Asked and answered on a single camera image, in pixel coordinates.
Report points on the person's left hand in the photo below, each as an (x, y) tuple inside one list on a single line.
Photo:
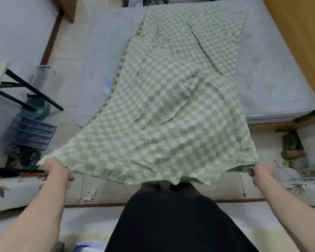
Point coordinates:
[(57, 171)]

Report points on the person's right hand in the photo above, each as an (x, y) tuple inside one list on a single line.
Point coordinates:
[(262, 174)]

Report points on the person's left fingers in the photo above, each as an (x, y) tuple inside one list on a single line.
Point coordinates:
[(69, 177)]

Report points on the person's right fingers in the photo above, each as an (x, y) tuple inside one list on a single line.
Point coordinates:
[(252, 172)]

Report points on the green checkered bed sheet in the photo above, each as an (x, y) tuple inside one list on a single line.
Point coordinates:
[(170, 102)]

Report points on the person's left forearm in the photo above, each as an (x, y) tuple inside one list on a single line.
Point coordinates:
[(28, 220)]

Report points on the person's right forearm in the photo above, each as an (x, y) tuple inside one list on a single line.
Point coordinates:
[(291, 215)]

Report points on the crumpled white paper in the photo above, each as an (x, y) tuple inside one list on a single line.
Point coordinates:
[(88, 195)]

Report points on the pile of tools and debris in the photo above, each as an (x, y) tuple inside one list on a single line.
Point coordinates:
[(295, 154)]

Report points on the pile of dark clutter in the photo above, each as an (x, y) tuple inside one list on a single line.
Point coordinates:
[(25, 156)]

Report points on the floral print mat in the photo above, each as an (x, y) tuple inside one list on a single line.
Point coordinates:
[(15, 191)]

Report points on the blue plastic basket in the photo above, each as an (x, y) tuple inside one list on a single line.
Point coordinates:
[(31, 132)]

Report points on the teal plastic bucket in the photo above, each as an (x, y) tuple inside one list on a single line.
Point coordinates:
[(36, 107)]

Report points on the person's black clothing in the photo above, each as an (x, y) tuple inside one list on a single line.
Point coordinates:
[(178, 217)]

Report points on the black folding table legs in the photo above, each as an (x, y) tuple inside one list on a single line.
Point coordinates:
[(28, 89)]

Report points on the grey mattress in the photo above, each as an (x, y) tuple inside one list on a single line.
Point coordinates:
[(273, 70)]

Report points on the clear plastic container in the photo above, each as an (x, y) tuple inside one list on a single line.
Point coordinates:
[(40, 76)]

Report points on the wooden cabinet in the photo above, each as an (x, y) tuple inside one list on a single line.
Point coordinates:
[(67, 7)]

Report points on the wooden bed frame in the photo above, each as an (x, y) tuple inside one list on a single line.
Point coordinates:
[(301, 49)]

